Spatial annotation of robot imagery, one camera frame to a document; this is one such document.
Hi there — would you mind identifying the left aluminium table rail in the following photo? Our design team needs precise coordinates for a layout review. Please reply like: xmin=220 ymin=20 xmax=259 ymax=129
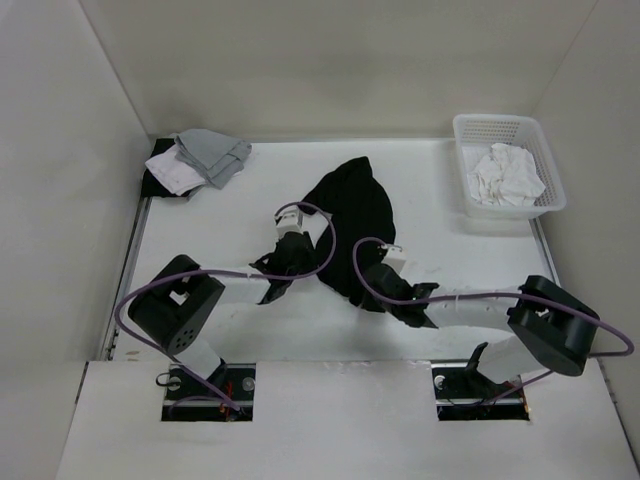
xmin=97 ymin=198 xmax=151 ymax=361

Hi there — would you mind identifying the right aluminium table rail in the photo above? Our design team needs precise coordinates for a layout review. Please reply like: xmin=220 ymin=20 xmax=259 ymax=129
xmin=529 ymin=218 xmax=557 ymax=279

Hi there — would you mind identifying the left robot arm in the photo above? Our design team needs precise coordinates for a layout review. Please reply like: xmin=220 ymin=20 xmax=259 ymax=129
xmin=128 ymin=232 xmax=317 ymax=399

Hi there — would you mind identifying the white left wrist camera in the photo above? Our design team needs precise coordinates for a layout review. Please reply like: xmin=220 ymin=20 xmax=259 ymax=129
xmin=274 ymin=206 xmax=304 ymax=238

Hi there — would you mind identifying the aluminium table rail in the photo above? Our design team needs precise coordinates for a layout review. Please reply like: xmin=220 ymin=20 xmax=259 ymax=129
xmin=529 ymin=218 xmax=557 ymax=279
xmin=97 ymin=198 xmax=151 ymax=361

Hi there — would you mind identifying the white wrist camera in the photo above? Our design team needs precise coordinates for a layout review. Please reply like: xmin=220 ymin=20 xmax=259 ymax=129
xmin=274 ymin=206 xmax=304 ymax=238
xmin=380 ymin=244 xmax=407 ymax=273

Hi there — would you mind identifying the white crumpled tank top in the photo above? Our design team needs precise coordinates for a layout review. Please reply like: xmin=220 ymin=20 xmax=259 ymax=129
xmin=467 ymin=143 xmax=546 ymax=207

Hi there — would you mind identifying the white folded tank top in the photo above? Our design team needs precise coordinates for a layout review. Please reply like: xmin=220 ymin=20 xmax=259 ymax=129
xmin=145 ymin=145 xmax=206 ymax=196

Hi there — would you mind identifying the black folded tank top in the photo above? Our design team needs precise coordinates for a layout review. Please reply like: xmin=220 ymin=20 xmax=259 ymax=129
xmin=140 ymin=138 xmax=192 ymax=198

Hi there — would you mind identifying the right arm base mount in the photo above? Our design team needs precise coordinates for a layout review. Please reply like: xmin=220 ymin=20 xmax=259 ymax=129
xmin=431 ymin=342 xmax=530 ymax=421

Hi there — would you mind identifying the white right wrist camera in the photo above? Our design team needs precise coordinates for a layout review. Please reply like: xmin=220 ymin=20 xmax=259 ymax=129
xmin=380 ymin=244 xmax=407 ymax=273

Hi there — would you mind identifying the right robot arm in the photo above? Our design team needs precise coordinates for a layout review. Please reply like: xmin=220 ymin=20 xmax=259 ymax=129
xmin=358 ymin=262 xmax=597 ymax=396

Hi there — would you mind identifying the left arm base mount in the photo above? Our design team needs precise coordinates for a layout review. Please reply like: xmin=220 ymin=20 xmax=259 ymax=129
xmin=155 ymin=363 xmax=257 ymax=423

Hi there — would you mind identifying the white plastic laundry basket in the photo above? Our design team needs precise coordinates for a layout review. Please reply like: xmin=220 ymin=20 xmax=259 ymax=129
xmin=453 ymin=114 xmax=566 ymax=220

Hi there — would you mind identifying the grey folded tank top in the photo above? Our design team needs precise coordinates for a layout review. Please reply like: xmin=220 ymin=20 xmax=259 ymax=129
xmin=175 ymin=129 xmax=252 ymax=189

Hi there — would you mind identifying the black tank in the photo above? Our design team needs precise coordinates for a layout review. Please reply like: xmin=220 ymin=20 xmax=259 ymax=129
xmin=140 ymin=138 xmax=192 ymax=198
xmin=303 ymin=156 xmax=396 ymax=313

